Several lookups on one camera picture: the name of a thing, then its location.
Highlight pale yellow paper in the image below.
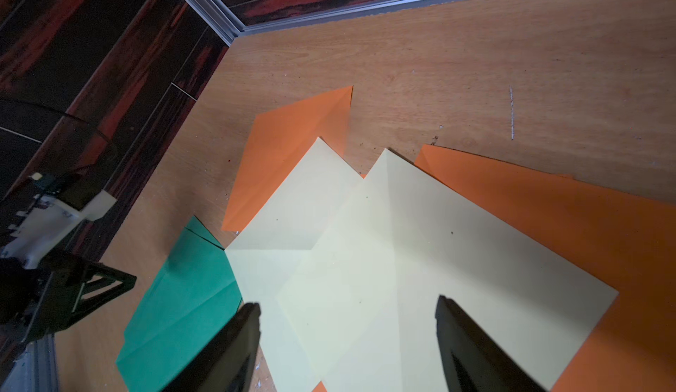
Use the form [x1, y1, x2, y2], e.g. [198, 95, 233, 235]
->
[225, 138, 361, 391]
[278, 151, 617, 391]

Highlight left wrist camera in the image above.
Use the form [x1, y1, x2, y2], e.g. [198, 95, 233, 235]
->
[1, 174, 117, 270]

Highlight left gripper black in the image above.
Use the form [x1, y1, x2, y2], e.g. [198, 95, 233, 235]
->
[1, 254, 137, 339]

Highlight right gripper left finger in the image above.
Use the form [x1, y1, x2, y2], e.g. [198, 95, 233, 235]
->
[164, 303, 261, 392]

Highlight orange paper sheet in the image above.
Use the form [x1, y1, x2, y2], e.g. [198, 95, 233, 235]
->
[222, 87, 353, 232]
[410, 145, 675, 391]

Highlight left orange paper sheet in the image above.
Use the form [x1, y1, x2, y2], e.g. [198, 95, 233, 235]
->
[222, 87, 353, 232]

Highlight right orange paper sheet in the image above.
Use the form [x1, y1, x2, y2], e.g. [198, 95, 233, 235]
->
[410, 145, 675, 391]

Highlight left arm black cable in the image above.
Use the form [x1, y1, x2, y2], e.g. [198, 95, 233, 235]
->
[0, 95, 117, 155]

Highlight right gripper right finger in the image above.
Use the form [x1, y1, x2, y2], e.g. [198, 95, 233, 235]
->
[436, 295, 543, 391]

